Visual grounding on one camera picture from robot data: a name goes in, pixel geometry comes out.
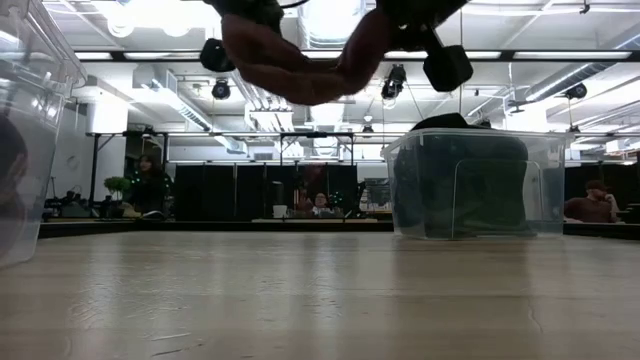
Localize black baseball cap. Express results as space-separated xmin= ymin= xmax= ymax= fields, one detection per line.
xmin=392 ymin=112 xmax=501 ymax=239

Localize white ventilation duct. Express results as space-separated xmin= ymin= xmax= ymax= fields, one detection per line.
xmin=131 ymin=67 xmax=247 ymax=155

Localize black workstation frame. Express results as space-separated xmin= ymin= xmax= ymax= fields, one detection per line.
xmin=88 ymin=129 xmax=407 ymax=221

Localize black ceiling spotlight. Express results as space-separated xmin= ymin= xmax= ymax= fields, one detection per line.
xmin=564 ymin=82 xmax=589 ymax=101
xmin=380 ymin=63 xmax=407 ymax=101
xmin=210 ymin=78 xmax=233 ymax=101

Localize black overhead rail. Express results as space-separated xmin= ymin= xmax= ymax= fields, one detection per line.
xmin=74 ymin=48 xmax=640 ymax=63

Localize dark green baseball cap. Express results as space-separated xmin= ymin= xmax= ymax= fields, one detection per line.
xmin=449 ymin=143 xmax=534 ymax=239

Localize maroon baseball cap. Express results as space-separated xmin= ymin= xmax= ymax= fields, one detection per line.
xmin=221 ymin=8 xmax=396 ymax=107
xmin=0 ymin=113 xmax=30 ymax=252

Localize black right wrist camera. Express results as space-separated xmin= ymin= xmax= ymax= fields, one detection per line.
xmin=422 ymin=44 xmax=475 ymax=94

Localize potted green background plant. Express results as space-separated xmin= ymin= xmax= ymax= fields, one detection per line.
xmin=102 ymin=175 xmax=133 ymax=219

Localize clear plastic bin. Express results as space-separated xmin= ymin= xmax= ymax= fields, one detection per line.
xmin=381 ymin=127 xmax=570 ymax=242
xmin=0 ymin=0 xmax=90 ymax=272

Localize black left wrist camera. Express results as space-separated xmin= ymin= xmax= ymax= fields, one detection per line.
xmin=199 ymin=38 xmax=237 ymax=74

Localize person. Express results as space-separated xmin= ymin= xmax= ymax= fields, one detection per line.
xmin=563 ymin=179 xmax=622 ymax=224
xmin=125 ymin=153 xmax=175 ymax=220
xmin=305 ymin=192 xmax=335 ymax=218

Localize black partition panels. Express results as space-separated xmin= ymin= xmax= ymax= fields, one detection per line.
xmin=173 ymin=163 xmax=359 ymax=222

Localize black aluminium table frame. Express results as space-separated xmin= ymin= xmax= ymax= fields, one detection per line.
xmin=37 ymin=218 xmax=640 ymax=240

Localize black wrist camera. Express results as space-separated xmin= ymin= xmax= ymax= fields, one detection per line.
xmin=422 ymin=44 xmax=475 ymax=94
xmin=199 ymin=38 xmax=237 ymax=74

